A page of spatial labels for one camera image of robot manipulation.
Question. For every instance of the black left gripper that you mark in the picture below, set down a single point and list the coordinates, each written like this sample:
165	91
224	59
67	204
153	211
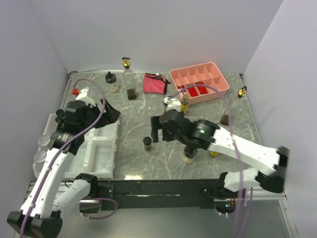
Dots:
110	116

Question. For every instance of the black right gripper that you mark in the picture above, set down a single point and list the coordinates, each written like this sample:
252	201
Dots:
156	125

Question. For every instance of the small dark spice jar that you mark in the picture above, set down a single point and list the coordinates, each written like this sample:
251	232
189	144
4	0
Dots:
147	141

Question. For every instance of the small yellow label bottle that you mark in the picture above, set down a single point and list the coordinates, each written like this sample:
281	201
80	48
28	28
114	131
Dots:
213	154

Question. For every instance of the spice jar red label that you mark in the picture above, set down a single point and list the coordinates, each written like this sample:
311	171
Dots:
60	113

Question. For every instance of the spice jar black lid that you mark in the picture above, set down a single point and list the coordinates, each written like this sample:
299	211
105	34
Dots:
59	119

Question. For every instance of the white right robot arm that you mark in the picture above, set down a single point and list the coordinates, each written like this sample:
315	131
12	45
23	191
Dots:
267	165

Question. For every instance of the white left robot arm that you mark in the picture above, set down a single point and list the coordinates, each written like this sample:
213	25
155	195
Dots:
40	216

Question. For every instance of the yellow label sauce bottle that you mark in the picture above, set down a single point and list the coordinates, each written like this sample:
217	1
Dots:
184	104

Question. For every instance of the round shaker black spout lid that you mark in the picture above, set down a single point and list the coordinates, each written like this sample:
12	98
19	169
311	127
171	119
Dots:
111	80

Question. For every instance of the pink cloth black trim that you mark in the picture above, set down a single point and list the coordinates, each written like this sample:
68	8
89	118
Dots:
155	84

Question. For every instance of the white plastic divided tray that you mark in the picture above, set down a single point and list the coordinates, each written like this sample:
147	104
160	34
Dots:
96	155

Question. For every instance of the tall glass oil bottle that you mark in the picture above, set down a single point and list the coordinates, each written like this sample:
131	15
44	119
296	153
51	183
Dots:
129	79

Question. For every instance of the red white striped cloth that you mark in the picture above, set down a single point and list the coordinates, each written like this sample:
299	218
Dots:
181	91

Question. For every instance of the shaker jar chrome black lid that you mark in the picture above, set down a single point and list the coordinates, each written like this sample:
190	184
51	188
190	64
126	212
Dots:
189	156

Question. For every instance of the red cloth middle compartment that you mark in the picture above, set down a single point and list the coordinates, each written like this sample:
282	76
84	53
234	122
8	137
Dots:
192	91

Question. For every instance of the red cloth compartment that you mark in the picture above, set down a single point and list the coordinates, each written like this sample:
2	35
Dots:
192	91
202	90

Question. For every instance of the red cloth right compartment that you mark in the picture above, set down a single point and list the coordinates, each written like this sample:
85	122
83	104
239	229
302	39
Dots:
202	90

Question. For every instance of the pink plastic divided box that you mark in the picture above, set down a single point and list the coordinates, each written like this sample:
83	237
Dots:
208	73

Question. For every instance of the clear jar silver lid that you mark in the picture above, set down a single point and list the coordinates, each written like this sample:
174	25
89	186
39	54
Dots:
40	156
44	140

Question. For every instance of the glass oil bottle gold spout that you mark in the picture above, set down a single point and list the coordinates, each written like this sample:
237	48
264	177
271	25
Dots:
233	107

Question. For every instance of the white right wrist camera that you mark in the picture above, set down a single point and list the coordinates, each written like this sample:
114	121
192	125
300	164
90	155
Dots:
171	104

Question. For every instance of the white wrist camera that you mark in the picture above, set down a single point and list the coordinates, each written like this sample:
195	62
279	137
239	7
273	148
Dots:
171	104
85	95

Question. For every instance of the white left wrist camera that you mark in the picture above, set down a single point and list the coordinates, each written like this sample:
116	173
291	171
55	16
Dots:
85	95

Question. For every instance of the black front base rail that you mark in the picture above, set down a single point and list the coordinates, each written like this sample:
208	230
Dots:
133	194

